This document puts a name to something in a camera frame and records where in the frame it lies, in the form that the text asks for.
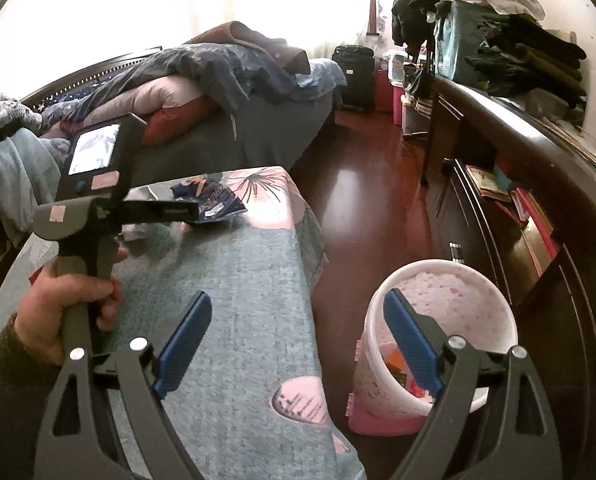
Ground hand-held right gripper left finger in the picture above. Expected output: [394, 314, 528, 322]
[32, 291, 213, 480]

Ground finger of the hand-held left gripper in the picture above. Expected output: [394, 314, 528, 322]
[122, 199, 200, 225]

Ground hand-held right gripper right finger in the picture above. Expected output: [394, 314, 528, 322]
[383, 289, 564, 480]

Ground orange small box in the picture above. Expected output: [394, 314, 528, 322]
[385, 347, 407, 377]

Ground dark blue foil wrapper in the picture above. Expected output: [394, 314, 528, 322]
[170, 176, 247, 227]

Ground pink plastic trash bin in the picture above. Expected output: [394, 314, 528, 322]
[348, 258, 519, 436]

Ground person's left forearm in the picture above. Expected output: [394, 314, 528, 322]
[0, 312, 69, 480]

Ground person's left hand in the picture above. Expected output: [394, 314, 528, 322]
[15, 247, 129, 367]

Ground light blue blanket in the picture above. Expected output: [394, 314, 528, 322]
[0, 127, 72, 247]

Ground table with teal floral cloth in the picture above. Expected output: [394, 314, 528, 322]
[0, 166, 366, 480]

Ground dark wooden headboard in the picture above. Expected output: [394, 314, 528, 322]
[20, 47, 164, 112]

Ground pink quilt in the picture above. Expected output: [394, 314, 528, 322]
[60, 77, 205, 134]

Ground grey fleece blanket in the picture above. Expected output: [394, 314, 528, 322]
[0, 87, 43, 137]

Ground bed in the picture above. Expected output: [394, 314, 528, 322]
[20, 21, 350, 197]

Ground blue duvet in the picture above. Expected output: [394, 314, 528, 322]
[43, 42, 310, 114]

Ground red book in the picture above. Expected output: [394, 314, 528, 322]
[509, 187, 560, 257]

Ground beige book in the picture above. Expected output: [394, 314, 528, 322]
[465, 165, 512, 204]

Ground brown blanket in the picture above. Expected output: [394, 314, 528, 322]
[183, 21, 310, 74]

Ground black suitcase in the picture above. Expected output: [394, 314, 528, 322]
[332, 45, 376, 113]

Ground white window curtain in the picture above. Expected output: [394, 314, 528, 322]
[188, 0, 379, 56]

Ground pink storage box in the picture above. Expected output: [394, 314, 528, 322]
[375, 69, 405, 127]

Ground dark wooden dresser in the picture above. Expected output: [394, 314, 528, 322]
[403, 75, 596, 480]

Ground white plastic container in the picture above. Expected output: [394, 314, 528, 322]
[387, 50, 420, 84]

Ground teal storage box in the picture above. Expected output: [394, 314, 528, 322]
[435, 0, 500, 84]

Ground stack of dark folded clothes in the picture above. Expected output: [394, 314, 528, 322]
[465, 12, 589, 109]

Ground black hanging jacket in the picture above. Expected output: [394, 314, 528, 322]
[392, 0, 460, 47]

